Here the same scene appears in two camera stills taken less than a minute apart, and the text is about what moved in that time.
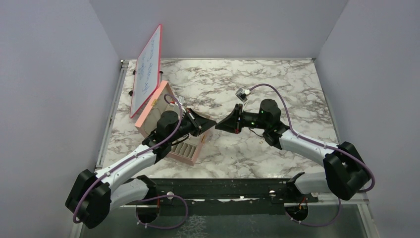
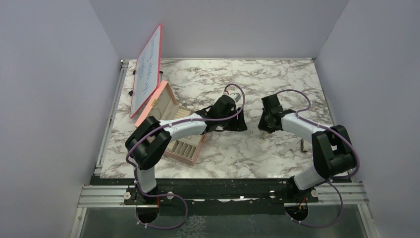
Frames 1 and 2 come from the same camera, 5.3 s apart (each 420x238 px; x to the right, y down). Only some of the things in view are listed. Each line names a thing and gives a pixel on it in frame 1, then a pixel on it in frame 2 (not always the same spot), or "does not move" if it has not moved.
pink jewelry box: (163, 99) does not move
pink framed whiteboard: (148, 71) does not move
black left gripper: (199, 123) → (238, 125)
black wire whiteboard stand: (131, 92) does not move
